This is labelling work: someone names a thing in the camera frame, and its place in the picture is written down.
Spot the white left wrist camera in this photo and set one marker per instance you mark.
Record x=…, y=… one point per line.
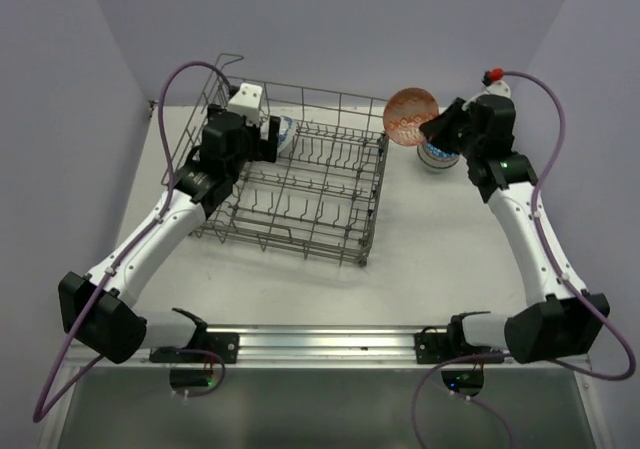
x=247, y=102

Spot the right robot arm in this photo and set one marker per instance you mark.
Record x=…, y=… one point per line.
x=558, y=320

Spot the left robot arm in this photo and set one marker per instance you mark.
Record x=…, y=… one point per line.
x=98, y=308

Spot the aluminium mounting rail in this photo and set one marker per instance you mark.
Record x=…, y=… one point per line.
x=330, y=347

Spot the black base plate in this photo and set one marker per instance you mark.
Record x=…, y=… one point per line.
x=434, y=347
x=223, y=344

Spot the white ribbed bowl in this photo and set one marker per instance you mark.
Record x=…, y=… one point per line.
x=434, y=168

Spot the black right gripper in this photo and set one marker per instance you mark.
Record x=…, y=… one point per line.
x=434, y=130

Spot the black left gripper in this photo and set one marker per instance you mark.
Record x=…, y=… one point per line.
x=266, y=146

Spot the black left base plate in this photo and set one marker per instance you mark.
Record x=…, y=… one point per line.
x=223, y=344

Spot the grey wire dish rack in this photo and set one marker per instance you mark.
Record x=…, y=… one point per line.
x=321, y=196

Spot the red diamond pattern bowl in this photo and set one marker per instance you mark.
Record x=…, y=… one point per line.
x=437, y=156

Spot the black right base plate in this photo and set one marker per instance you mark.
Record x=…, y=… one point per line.
x=434, y=347

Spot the brown patterned bowl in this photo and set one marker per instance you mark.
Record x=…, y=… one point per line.
x=405, y=112

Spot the blue floral bowl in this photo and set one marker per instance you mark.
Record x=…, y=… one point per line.
x=287, y=130

